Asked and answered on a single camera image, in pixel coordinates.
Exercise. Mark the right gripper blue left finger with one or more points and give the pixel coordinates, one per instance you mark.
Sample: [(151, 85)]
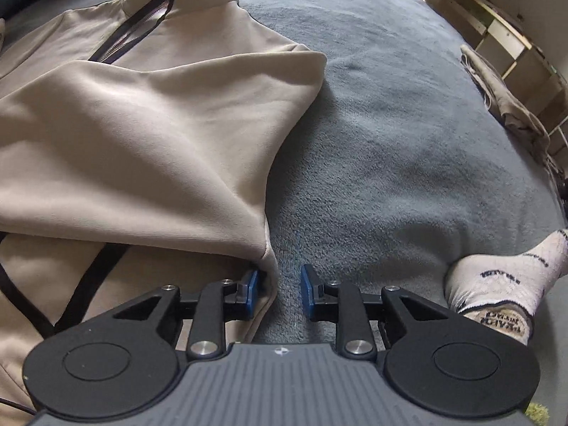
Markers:
[(248, 294)]

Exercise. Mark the grey-blue bed blanket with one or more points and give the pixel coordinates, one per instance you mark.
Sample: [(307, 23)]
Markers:
[(396, 170)]

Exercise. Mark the folded beige garment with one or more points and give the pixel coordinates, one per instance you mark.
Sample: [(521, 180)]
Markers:
[(511, 113)]

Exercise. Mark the white printed sock foot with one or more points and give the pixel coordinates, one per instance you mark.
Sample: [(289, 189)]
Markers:
[(504, 292)]

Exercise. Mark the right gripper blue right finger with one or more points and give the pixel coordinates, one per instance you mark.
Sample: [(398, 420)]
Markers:
[(311, 291)]

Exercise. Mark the beige zip hoodie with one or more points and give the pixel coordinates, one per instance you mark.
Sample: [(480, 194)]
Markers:
[(137, 138)]

